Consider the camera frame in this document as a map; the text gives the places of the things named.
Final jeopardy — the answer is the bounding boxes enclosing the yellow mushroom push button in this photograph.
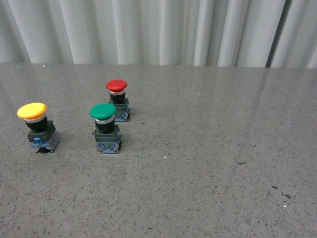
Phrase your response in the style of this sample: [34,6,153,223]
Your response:
[17,102,60,153]

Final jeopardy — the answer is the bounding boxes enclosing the red mushroom push button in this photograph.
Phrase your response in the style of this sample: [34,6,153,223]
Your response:
[106,79,130,122]

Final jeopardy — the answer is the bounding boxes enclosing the green mushroom push button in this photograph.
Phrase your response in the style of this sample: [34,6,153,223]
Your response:
[90,103,122,154]

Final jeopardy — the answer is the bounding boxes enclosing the white corrugated curtain backdrop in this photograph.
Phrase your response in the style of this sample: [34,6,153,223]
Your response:
[0,0,317,68]

